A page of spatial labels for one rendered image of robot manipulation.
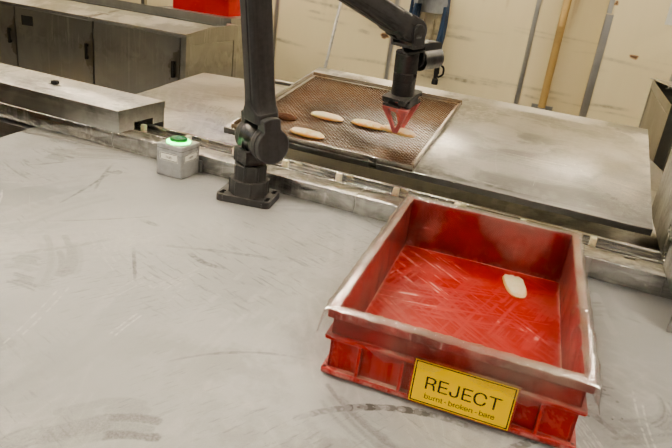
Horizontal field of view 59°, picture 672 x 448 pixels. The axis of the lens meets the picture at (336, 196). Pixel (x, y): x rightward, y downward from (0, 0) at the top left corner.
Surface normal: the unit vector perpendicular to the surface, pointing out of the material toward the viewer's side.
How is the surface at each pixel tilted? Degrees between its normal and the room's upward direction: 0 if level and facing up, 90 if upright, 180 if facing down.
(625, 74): 90
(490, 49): 90
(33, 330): 0
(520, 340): 0
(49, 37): 90
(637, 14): 90
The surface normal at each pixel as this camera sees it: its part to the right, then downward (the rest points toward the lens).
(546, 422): -0.32, 0.30
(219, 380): 0.12, -0.93
